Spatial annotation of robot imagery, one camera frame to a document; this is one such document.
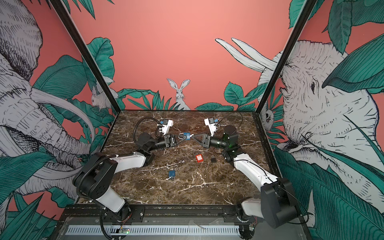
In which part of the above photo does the blue padlock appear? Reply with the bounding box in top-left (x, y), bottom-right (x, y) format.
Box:
top-left (178, 133), bottom-right (193, 141)
top-left (168, 170), bottom-right (176, 180)

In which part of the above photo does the red padlock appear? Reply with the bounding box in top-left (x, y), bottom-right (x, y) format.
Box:
top-left (196, 154), bottom-right (204, 163)

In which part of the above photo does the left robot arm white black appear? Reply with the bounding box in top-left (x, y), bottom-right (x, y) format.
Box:
top-left (73, 133), bottom-right (178, 222)

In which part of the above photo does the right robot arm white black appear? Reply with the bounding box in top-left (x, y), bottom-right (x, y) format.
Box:
top-left (191, 125), bottom-right (302, 229)

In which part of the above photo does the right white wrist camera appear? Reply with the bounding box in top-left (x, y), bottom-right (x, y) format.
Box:
top-left (204, 118), bottom-right (219, 137)

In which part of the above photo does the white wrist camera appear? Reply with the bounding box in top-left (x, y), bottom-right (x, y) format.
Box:
top-left (158, 119), bottom-right (174, 136)
top-left (204, 118), bottom-right (219, 137)

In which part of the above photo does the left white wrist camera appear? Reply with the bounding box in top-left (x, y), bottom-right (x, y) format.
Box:
top-left (158, 119), bottom-right (174, 136)

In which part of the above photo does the white slotted cable duct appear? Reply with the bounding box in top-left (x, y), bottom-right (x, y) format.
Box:
top-left (65, 225), bottom-right (240, 236)

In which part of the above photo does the black front mounting rail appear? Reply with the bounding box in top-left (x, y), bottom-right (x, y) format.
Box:
top-left (60, 204), bottom-right (268, 225)

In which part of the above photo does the right black frame post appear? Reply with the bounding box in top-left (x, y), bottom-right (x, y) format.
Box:
top-left (256, 0), bottom-right (317, 115)

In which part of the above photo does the black frame post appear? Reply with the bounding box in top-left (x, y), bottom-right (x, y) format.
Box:
top-left (50, 0), bottom-right (121, 114)
top-left (256, 0), bottom-right (317, 115)

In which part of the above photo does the left black frame post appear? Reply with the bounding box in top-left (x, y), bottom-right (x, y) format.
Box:
top-left (50, 0), bottom-right (121, 114)

